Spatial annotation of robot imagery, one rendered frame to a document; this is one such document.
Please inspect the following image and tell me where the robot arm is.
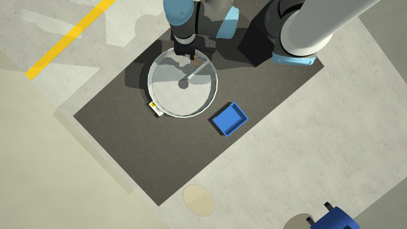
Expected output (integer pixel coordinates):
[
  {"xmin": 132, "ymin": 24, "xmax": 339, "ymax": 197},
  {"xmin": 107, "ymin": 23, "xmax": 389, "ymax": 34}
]
[{"xmin": 163, "ymin": 0, "xmax": 380, "ymax": 66}]

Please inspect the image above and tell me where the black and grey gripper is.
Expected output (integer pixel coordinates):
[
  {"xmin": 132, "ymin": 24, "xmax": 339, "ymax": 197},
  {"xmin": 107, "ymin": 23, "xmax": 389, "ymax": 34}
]
[{"xmin": 170, "ymin": 29, "xmax": 196, "ymax": 60}]

